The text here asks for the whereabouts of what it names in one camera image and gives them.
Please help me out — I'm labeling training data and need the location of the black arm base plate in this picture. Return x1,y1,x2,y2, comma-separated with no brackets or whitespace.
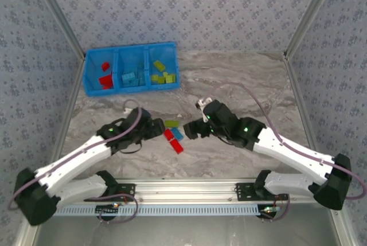
113,182,136,202
235,182,290,201

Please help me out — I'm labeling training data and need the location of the small controller board with light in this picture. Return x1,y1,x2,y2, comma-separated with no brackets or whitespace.
259,205,280,218
95,203,121,215

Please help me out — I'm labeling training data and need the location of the aluminium front rail extrusion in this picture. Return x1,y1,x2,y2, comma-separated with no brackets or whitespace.
114,178,316,202

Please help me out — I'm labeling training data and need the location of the blue three-compartment plastic bin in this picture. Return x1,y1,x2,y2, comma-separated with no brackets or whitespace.
82,41,181,97

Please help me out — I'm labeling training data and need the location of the aluminium side rail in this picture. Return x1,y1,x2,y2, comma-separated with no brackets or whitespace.
283,52,319,149
51,53,87,155

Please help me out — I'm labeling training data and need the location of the aluminium lower frame rail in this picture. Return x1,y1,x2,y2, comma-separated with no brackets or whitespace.
13,222,40,246
329,210,356,246

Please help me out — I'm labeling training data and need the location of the white slotted cable duct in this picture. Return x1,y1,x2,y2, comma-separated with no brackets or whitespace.
53,203,266,217

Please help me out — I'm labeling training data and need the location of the steel lower panel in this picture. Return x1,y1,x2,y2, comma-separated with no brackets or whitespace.
31,216,353,246

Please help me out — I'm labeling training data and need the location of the aluminium frame post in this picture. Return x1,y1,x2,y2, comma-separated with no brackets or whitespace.
282,0,343,57
28,0,87,57

